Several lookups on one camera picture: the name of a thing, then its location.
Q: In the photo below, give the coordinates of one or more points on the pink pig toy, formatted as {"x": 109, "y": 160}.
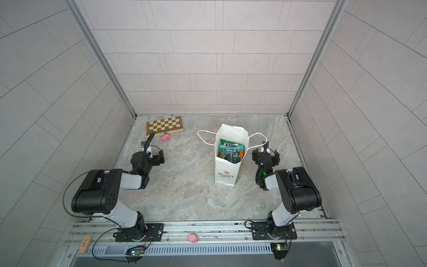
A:
{"x": 165, "y": 137}

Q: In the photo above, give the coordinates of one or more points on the small wooden block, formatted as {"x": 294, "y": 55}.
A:
{"x": 84, "y": 245}

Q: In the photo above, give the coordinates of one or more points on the wooden chessboard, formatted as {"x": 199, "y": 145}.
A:
{"x": 164, "y": 126}

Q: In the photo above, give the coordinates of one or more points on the white paper gift bag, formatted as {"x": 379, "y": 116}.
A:
{"x": 227, "y": 170}

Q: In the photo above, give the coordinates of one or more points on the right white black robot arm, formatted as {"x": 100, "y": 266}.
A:
{"x": 297, "y": 190}

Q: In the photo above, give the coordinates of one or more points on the left green circuit board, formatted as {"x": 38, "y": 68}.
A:
{"x": 136, "y": 251}

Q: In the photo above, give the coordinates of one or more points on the teal mint candy bag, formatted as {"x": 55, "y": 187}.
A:
{"x": 228, "y": 149}

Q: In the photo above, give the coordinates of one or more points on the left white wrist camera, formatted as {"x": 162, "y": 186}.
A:
{"x": 146, "y": 149}

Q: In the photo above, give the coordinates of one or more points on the pink ball on rail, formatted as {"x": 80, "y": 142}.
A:
{"x": 193, "y": 238}

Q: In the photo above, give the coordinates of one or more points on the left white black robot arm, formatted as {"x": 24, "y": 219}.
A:
{"x": 98, "y": 196}

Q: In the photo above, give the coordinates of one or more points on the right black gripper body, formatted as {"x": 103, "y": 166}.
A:
{"x": 267, "y": 156}

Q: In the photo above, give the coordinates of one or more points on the right circuit board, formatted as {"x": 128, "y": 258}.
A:
{"x": 279, "y": 250}

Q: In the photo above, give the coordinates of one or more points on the aluminium mounting rail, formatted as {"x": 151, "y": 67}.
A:
{"x": 233, "y": 237}

